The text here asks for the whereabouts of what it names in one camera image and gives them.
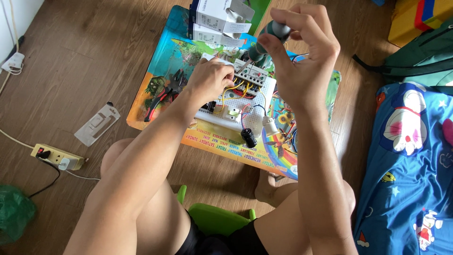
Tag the person's right hand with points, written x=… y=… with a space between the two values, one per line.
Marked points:
x=304 y=67

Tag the person's left hand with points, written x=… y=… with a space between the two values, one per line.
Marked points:
x=208 y=79

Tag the person's left fingers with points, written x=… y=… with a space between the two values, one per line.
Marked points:
x=226 y=76

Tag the white perforated board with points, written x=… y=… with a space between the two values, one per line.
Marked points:
x=257 y=111

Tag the small black component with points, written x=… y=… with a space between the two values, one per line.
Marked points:
x=209 y=106

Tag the white carton box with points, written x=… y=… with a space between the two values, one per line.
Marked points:
x=208 y=37
x=216 y=12

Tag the white lamp socket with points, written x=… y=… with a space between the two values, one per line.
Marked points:
x=269 y=125

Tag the black cylindrical capacitor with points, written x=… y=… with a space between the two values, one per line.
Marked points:
x=248 y=138

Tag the colourful cartoon printed table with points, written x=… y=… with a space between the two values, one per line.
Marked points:
x=216 y=141

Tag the green board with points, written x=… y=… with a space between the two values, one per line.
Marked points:
x=260 y=12

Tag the red black pliers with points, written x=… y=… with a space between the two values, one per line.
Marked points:
x=157 y=102

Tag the clear plastic blister pack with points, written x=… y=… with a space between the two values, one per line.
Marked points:
x=97 y=124

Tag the green plastic chair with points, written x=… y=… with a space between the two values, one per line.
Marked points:
x=216 y=219

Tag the person's left leg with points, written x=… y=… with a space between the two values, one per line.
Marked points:
x=166 y=216

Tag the person's leg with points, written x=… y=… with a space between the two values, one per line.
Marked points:
x=166 y=216
x=279 y=219

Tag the person's right leg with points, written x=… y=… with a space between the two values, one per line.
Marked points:
x=279 y=219

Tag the black shorts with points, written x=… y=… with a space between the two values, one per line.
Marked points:
x=244 y=242

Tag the white charger plug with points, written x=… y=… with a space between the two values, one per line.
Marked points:
x=68 y=164

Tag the yellow toy block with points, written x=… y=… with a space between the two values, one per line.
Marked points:
x=403 y=24

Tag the yellow power strip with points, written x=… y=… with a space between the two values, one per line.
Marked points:
x=53 y=155

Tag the green backpack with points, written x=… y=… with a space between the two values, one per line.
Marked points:
x=421 y=60

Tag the black plug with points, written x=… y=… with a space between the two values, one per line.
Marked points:
x=43 y=153

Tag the blue cartoon blanket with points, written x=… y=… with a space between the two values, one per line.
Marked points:
x=407 y=177

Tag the white adapter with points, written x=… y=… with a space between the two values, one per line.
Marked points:
x=13 y=63

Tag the green plastic bag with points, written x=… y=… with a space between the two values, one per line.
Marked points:
x=14 y=212

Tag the white switch module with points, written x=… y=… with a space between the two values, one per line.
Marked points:
x=232 y=113

